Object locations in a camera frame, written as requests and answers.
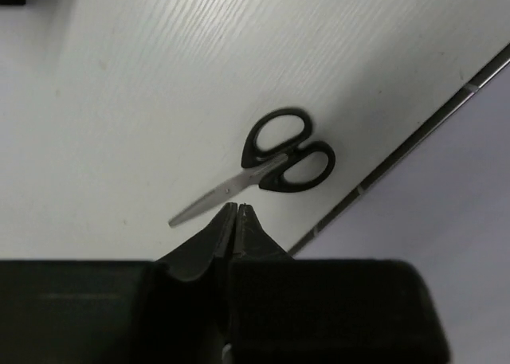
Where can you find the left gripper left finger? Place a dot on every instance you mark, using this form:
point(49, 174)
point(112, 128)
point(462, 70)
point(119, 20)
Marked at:
point(170, 310)

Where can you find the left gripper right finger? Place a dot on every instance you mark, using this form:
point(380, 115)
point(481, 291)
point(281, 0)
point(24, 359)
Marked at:
point(284, 310)

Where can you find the black handled scissors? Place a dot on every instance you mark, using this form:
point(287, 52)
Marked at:
point(266, 168)

